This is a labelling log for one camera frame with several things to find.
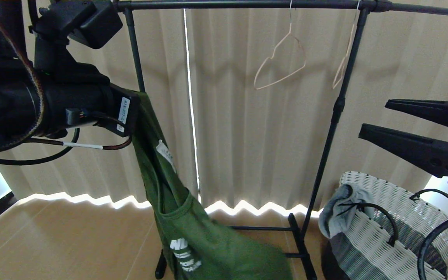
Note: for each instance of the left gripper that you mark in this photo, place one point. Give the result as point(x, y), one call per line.
point(84, 101)

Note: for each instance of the pale grey shorts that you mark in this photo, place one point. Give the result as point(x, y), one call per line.
point(340, 217)

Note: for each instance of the green long-sleeved shirt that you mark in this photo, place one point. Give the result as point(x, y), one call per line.
point(208, 245)

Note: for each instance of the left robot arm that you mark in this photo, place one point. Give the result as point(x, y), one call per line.
point(2, 97)

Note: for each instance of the white laundry basket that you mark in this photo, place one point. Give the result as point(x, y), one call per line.
point(403, 202)

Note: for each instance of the pink clothes hanger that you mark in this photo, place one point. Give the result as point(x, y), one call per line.
point(282, 43)
point(349, 44)

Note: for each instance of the black clothes rack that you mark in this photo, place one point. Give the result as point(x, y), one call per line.
point(247, 4)

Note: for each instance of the beige curtain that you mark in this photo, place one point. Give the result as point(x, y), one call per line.
point(247, 136)

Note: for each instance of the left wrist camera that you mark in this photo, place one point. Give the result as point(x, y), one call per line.
point(88, 23)

